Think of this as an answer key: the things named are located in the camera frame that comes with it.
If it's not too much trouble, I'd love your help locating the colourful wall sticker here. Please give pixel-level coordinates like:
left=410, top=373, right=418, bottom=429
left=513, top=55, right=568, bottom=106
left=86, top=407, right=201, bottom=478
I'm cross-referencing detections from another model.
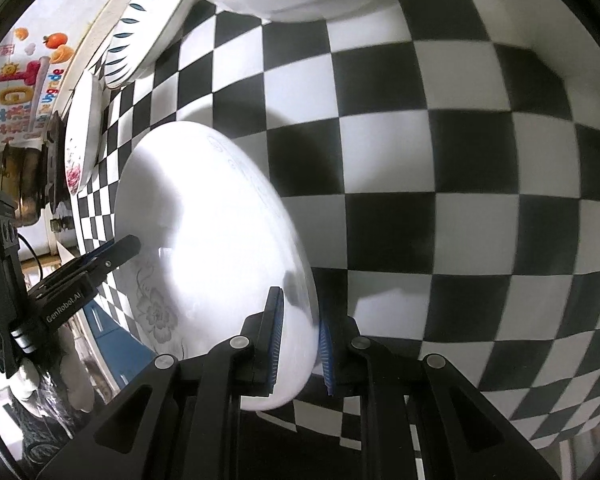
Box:
left=0, top=26, right=74, bottom=148

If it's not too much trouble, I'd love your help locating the white plate grey flower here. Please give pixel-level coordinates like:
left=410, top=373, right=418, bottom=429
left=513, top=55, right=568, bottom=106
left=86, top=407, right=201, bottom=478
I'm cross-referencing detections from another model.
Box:
left=114, top=122, right=320, bottom=411

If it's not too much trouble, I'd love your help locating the brass kettle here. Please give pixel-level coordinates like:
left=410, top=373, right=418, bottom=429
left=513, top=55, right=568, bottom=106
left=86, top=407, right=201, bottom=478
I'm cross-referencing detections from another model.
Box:
left=0, top=144, right=46, bottom=228

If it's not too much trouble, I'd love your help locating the plate with blue leaf rim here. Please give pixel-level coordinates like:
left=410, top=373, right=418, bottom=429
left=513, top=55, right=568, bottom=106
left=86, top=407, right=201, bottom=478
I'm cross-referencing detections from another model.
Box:
left=104, top=0, right=198, bottom=90

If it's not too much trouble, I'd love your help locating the black white checkered mat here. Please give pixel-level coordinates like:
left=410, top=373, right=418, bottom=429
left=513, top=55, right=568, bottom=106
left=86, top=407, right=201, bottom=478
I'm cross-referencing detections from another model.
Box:
left=72, top=0, right=600, bottom=448

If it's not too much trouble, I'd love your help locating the left gloved hand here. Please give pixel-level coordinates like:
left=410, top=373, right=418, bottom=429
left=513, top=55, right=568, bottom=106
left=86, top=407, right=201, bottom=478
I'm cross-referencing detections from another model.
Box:
left=8, top=325, right=95, bottom=418

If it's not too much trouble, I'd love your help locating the white plate pink flower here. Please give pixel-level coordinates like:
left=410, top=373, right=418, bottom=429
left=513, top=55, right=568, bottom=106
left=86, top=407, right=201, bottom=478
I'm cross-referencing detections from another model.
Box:
left=65, top=70, right=102, bottom=195

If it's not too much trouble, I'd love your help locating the black gas stove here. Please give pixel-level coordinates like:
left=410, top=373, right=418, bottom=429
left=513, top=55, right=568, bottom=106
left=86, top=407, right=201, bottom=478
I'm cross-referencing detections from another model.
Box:
left=42, top=112, right=74, bottom=233

